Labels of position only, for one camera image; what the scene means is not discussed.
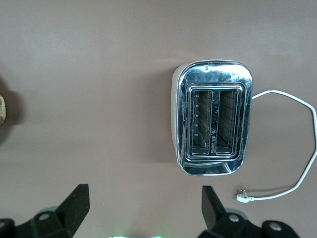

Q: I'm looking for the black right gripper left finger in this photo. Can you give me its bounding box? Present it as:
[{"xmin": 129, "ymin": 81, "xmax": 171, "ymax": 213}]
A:
[{"xmin": 0, "ymin": 183, "xmax": 90, "ymax": 238}]

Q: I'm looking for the white toaster power cord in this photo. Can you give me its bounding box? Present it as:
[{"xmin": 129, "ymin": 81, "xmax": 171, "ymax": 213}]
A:
[{"xmin": 234, "ymin": 89, "xmax": 317, "ymax": 204}]

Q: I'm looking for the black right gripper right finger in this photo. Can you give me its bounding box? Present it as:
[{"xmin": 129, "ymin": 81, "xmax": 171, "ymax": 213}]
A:
[{"xmin": 198, "ymin": 185, "xmax": 302, "ymax": 238}]

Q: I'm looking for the cream and chrome toaster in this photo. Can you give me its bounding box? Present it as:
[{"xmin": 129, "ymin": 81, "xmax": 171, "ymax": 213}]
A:
[{"xmin": 171, "ymin": 59, "xmax": 254, "ymax": 177}]

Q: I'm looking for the slice of brown bread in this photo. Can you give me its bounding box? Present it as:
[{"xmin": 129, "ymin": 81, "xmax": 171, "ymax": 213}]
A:
[{"xmin": 0, "ymin": 81, "xmax": 7, "ymax": 126}]

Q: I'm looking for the brown table cover sheet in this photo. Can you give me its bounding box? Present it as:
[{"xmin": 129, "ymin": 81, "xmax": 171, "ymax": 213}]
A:
[{"xmin": 0, "ymin": 0, "xmax": 317, "ymax": 238}]

